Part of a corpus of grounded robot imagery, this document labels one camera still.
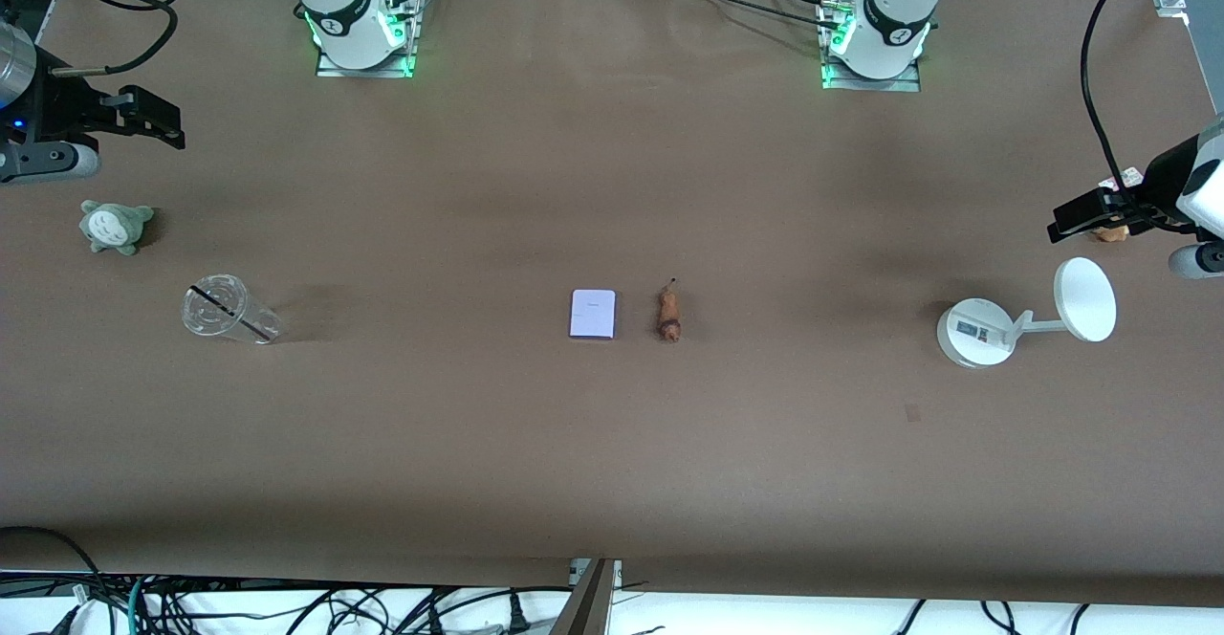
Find brown lion statue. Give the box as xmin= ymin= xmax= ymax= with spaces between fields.
xmin=656 ymin=277 xmax=684 ymax=344

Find small lavender box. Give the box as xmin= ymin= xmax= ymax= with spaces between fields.
xmin=569 ymin=289 xmax=618 ymax=340

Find brown plush toy with tag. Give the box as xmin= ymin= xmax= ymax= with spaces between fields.
xmin=1093 ymin=168 xmax=1146 ymax=242

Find grey plush toy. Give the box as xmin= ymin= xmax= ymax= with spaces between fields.
xmin=79 ymin=199 xmax=155 ymax=256

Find white round desk lamp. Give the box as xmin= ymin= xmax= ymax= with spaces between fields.
xmin=935 ymin=257 xmax=1118 ymax=369

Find clear plastic cup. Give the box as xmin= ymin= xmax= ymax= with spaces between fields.
xmin=182 ymin=274 xmax=284 ymax=345

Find black drinking straw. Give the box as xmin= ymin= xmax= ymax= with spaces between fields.
xmin=189 ymin=285 xmax=273 ymax=341

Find brown table cover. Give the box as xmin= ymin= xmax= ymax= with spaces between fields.
xmin=0 ymin=0 xmax=1224 ymax=607

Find metal support beam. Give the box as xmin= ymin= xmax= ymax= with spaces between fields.
xmin=550 ymin=558 xmax=623 ymax=635

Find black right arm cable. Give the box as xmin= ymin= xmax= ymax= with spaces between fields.
xmin=0 ymin=0 xmax=192 ymax=77

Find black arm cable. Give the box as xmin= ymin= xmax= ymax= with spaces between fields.
xmin=1081 ymin=0 xmax=1163 ymax=210
xmin=0 ymin=0 xmax=192 ymax=77

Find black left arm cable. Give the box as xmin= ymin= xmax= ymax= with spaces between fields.
xmin=1081 ymin=0 xmax=1163 ymax=210

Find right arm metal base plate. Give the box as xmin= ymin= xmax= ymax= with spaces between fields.
xmin=316 ymin=42 xmax=417 ymax=78

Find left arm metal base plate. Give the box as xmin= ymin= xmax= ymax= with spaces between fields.
xmin=820 ymin=52 xmax=922 ymax=93

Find black looped floor cable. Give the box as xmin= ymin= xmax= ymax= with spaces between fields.
xmin=0 ymin=525 xmax=101 ymax=607

